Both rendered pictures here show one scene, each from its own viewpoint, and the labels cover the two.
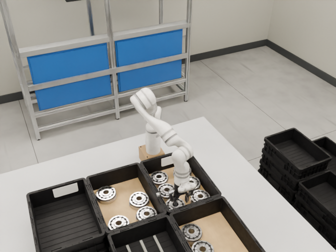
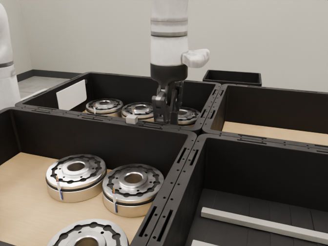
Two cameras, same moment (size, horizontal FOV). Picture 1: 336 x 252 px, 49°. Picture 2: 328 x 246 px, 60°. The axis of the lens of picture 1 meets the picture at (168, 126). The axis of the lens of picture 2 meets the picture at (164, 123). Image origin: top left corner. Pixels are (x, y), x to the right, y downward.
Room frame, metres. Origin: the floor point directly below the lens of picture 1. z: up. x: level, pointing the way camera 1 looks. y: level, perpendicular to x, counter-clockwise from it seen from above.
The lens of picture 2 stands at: (0.94, 0.35, 1.14)
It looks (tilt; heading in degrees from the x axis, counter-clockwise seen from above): 25 degrees down; 312
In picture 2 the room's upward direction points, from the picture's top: straight up
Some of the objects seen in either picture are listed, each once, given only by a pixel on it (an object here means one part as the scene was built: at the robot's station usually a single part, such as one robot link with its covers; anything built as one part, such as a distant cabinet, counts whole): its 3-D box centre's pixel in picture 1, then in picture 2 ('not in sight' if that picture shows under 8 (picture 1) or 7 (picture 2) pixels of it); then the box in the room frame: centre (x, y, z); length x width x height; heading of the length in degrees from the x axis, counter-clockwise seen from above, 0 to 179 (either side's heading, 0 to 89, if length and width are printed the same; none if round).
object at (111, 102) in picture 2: not in sight; (104, 103); (1.55, -0.08, 0.86); 0.05 x 0.05 x 0.01
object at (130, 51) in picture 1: (150, 60); not in sight; (3.45, 0.18, 0.60); 0.72 x 0.03 x 0.56; 116
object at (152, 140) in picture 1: (153, 139); (1, 93); (1.80, 0.09, 0.88); 0.09 x 0.09 x 0.17; 30
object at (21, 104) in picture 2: (178, 178); (128, 97); (1.42, -0.06, 0.92); 0.40 x 0.30 x 0.02; 24
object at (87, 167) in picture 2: (139, 198); (76, 167); (1.33, 0.15, 0.86); 0.05 x 0.05 x 0.01
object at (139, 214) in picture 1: (146, 214); (133, 181); (1.23, 0.10, 0.86); 0.10 x 0.10 x 0.01
